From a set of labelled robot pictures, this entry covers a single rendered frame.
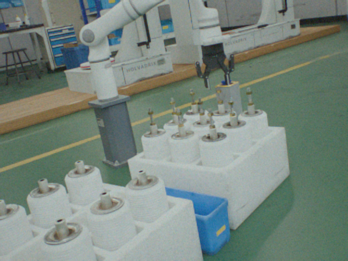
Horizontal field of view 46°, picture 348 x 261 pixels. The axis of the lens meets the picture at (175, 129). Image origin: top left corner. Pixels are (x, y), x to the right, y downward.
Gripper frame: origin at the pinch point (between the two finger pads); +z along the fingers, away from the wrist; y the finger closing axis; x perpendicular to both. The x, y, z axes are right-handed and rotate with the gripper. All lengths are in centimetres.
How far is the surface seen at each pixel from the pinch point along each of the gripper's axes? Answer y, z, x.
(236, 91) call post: -11.3, 7.6, -14.4
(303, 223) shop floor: -6, 36, 41
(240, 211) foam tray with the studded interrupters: 8.6, 32.0, 32.2
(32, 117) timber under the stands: 91, 30, -174
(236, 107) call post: -10.4, 13.7, -13.7
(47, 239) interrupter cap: 56, 11, 60
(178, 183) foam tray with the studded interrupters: 23.3, 23.6, 20.8
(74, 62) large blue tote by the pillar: 63, 20, -458
